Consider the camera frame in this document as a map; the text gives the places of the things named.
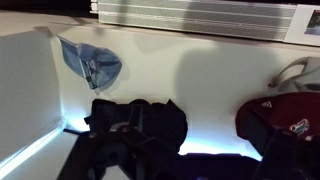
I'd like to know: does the light blue denim hat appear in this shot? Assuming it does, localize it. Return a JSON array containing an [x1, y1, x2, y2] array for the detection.
[[57, 35, 123, 91]]

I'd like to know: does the maroon baseball cap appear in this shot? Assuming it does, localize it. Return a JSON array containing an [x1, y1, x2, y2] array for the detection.
[[235, 92, 320, 155]]

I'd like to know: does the grey knit beanie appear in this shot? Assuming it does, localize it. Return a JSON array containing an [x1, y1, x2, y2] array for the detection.
[[268, 56, 320, 94]]

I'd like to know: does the colour photo print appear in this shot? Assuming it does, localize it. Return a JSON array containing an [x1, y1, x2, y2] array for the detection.
[[303, 9, 320, 37]]

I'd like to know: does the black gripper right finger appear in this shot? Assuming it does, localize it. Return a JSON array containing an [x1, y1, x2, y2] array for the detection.
[[253, 128, 320, 180]]

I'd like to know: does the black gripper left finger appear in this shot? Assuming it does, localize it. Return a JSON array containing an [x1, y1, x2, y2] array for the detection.
[[57, 130, 183, 180]]

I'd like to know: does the black cloth garment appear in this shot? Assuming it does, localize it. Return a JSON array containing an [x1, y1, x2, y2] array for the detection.
[[83, 98, 189, 155]]

